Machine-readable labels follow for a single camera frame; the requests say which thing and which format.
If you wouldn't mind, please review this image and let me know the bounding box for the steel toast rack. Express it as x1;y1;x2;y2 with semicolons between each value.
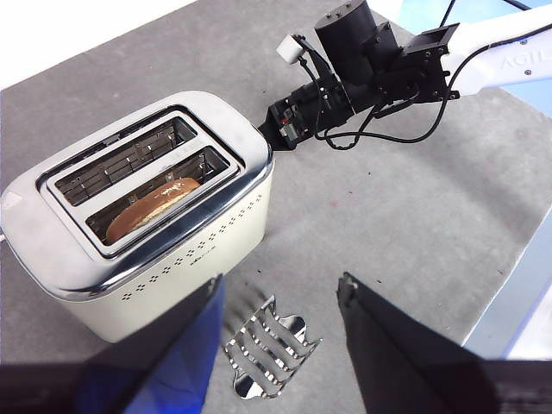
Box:
222;295;323;400

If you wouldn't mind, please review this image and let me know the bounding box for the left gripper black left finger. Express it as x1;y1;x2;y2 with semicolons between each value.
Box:
0;272;225;414

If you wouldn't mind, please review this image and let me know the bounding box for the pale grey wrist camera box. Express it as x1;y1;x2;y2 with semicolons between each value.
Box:
276;34;305;66

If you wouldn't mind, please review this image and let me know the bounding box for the cream two-slot toaster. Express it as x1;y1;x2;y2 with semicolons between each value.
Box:
0;90;275;344

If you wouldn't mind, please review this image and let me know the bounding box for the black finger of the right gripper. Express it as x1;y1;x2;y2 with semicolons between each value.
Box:
257;104;298;152

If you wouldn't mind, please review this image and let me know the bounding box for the brown bread slice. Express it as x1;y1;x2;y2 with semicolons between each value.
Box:
105;176;202;243

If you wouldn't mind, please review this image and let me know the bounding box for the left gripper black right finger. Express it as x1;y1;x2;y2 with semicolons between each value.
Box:
336;271;552;414

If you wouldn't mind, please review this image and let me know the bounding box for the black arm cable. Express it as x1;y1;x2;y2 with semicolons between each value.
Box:
313;38;530;151

